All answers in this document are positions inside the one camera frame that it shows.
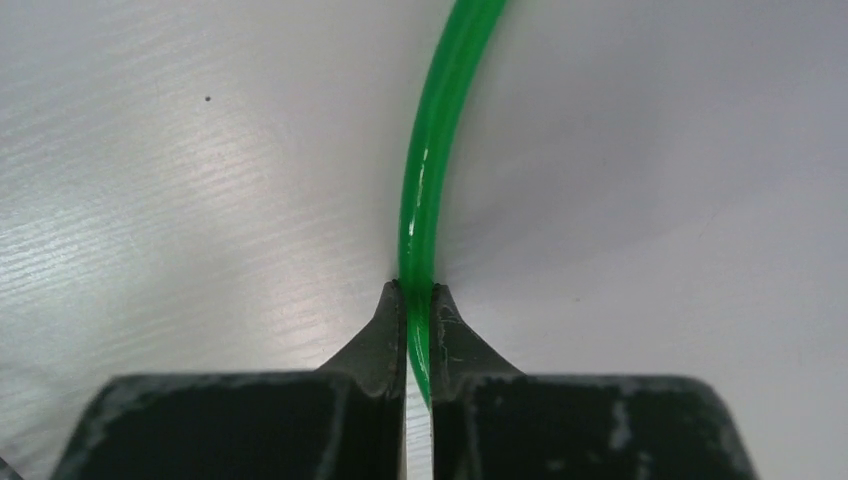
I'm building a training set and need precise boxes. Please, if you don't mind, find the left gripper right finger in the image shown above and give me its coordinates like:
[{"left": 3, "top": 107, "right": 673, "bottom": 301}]
[{"left": 430, "top": 285, "right": 757, "bottom": 479}]

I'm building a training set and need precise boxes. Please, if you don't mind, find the green cable lock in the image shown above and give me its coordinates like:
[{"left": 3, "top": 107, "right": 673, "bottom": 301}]
[{"left": 397, "top": 0, "right": 507, "bottom": 406}]

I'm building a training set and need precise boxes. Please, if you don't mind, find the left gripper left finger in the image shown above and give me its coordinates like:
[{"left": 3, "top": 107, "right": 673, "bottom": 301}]
[{"left": 53, "top": 281, "right": 407, "bottom": 479}]

